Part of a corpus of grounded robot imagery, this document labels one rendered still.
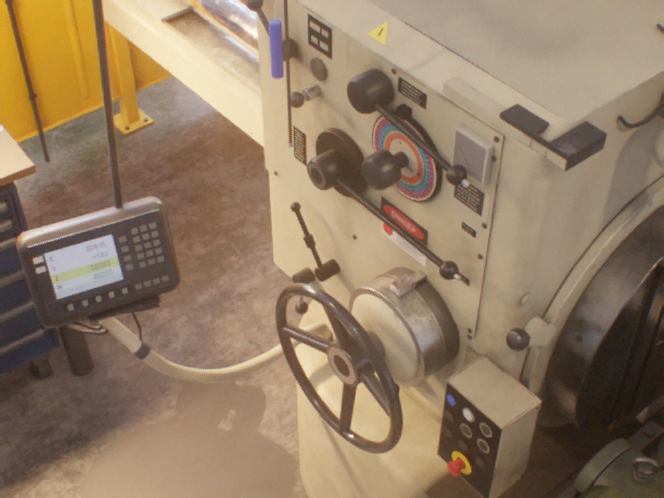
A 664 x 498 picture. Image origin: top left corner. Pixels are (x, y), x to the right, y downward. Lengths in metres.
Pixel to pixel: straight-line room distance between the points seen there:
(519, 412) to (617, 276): 0.31
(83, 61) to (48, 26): 0.25
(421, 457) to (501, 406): 0.85
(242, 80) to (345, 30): 1.03
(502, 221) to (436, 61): 0.30
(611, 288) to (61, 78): 3.08
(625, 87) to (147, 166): 3.12
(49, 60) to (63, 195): 0.57
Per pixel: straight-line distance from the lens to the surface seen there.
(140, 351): 2.62
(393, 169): 1.83
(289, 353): 2.15
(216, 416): 3.59
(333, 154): 2.04
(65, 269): 2.39
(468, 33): 1.83
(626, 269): 1.97
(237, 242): 4.17
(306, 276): 2.41
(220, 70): 2.99
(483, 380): 1.97
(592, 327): 1.97
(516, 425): 1.94
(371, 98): 1.82
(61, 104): 4.62
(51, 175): 4.63
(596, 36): 1.87
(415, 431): 2.80
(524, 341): 1.84
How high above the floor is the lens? 2.86
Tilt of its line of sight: 44 degrees down
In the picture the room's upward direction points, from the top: straight up
